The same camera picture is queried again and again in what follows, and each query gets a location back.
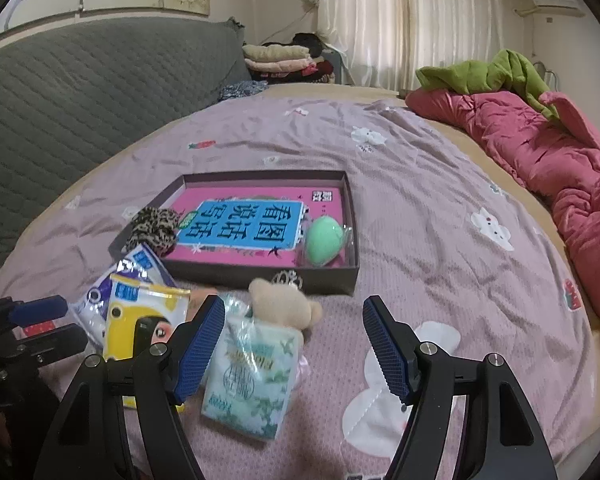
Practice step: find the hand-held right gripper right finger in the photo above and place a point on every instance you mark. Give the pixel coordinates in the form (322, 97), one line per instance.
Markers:
(387, 350)

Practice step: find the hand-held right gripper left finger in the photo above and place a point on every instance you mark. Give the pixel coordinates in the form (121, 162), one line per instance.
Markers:
(200, 350)

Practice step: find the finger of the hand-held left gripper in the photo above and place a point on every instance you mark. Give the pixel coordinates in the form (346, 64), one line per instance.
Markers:
(52, 342)
(37, 309)

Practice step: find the yellow cartoon tissue pack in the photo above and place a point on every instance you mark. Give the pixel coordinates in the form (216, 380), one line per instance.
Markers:
(130, 310)

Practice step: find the dark shallow cardboard box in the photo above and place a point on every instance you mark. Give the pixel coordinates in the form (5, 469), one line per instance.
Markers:
(330, 282)

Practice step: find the beige teddy bear pink dress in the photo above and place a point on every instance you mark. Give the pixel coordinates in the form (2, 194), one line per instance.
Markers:
(280, 302)

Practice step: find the purple cartoon tissue pack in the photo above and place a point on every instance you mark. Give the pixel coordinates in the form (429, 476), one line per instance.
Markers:
(140, 262)

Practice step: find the leopard print scrunchie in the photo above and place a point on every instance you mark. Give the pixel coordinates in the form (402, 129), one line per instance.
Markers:
(150, 230)

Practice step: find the pink and blue book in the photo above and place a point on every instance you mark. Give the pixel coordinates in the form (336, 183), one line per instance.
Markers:
(240, 230)

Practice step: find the green egg-shaped sponge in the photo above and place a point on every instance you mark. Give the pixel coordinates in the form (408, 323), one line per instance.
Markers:
(325, 240)

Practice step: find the grey quilted headboard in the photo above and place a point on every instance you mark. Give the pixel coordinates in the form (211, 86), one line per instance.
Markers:
(80, 100)

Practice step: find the pink quilt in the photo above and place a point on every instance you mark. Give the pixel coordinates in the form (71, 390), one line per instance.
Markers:
(530, 145)

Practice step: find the blue floral cloth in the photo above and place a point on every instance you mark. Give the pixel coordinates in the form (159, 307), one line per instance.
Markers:
(242, 90)

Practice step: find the dark patterned folded cloth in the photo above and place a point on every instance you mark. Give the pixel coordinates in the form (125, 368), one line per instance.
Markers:
(300, 76)

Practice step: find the grey blue furniture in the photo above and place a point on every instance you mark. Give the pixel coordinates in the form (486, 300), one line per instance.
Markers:
(340, 65)

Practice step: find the pink folded cloth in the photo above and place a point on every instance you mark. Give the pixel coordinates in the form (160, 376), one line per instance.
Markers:
(280, 65)

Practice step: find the green blanket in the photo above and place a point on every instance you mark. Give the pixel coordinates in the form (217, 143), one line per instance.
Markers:
(505, 72)

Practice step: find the beige folded cloth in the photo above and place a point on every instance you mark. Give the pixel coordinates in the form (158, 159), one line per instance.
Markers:
(275, 51)

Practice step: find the black garment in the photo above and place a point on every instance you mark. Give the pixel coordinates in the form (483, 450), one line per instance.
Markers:
(310, 42)

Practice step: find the white curtain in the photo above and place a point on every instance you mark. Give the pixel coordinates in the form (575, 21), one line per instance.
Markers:
(405, 20)

